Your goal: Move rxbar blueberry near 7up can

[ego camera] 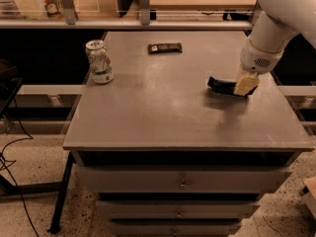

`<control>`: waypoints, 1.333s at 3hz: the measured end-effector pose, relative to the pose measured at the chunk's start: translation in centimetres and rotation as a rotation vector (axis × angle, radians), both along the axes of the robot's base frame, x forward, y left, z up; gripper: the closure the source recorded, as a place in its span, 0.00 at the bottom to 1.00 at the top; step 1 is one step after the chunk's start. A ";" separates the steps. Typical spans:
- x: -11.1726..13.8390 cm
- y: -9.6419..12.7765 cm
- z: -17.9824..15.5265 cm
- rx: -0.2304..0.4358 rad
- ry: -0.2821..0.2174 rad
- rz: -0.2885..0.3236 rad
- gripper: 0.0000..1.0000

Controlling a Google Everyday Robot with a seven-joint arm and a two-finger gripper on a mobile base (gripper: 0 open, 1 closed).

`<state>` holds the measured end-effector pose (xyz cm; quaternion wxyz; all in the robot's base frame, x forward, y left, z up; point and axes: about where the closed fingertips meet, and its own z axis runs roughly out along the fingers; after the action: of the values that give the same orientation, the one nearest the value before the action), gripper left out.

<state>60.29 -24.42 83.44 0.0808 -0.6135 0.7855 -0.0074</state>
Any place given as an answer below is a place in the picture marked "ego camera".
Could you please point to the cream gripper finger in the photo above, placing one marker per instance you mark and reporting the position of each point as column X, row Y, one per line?
column 246, row 82

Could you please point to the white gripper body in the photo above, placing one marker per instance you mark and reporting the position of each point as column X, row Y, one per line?
column 258, row 59

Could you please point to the dark blue rxbar wrapper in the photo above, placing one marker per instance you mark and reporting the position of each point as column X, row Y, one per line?
column 221, row 86

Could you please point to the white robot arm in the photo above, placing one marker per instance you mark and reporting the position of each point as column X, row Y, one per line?
column 278, row 23

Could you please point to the green white 7up can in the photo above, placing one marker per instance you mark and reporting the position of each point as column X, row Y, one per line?
column 99, row 61

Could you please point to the brown snack bar wrapper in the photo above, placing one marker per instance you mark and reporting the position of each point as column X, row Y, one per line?
column 156, row 48

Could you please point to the grey drawer cabinet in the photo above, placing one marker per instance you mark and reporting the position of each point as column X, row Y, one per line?
column 159, row 111

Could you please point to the top grey drawer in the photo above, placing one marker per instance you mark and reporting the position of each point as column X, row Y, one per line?
column 183, row 179

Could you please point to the grey drawer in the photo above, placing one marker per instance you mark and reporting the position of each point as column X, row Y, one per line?
column 173, row 228
column 183, row 179
column 176, row 209

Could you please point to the wooden box corner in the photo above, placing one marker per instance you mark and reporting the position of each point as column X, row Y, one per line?
column 310, row 194

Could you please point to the middle grey drawer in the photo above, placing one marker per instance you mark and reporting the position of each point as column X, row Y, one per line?
column 176, row 209

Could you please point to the bottom grey drawer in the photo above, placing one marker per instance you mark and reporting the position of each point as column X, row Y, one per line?
column 173, row 228

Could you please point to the orange snack bag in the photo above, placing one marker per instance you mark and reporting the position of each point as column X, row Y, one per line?
column 54, row 8

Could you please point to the clear plastic bag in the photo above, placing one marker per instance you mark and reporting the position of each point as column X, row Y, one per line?
column 31, row 9

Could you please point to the dark side table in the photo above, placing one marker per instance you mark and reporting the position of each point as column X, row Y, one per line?
column 10, row 84

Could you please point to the black table leg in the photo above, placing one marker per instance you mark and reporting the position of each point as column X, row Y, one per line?
column 55, row 222

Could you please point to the grey metal shelf rail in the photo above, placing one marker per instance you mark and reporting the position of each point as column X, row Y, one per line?
column 140, row 15

